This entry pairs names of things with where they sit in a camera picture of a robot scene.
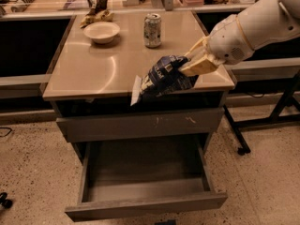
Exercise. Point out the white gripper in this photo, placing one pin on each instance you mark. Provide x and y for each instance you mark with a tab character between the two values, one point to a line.
227	41

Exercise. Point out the blue chip bag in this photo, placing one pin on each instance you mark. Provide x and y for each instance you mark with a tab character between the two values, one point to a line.
162	78

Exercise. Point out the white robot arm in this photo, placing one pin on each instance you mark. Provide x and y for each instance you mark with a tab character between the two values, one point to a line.
267	22

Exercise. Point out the grey drawer cabinet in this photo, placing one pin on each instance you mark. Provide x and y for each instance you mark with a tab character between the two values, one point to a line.
90	79

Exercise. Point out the closed top drawer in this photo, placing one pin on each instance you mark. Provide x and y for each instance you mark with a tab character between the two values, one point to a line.
139	125

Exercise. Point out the open middle drawer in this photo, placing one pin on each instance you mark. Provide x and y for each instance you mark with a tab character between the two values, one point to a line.
132	178

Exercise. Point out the white soda can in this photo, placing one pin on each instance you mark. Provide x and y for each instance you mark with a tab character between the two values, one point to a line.
152	30

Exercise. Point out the white ceramic bowl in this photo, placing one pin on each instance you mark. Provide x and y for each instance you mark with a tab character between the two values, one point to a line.
101	32

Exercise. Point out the black caster wheel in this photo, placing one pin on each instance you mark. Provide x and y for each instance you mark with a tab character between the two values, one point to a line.
4	201

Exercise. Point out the black table leg frame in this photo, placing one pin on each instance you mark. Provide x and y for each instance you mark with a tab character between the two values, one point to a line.
275	117

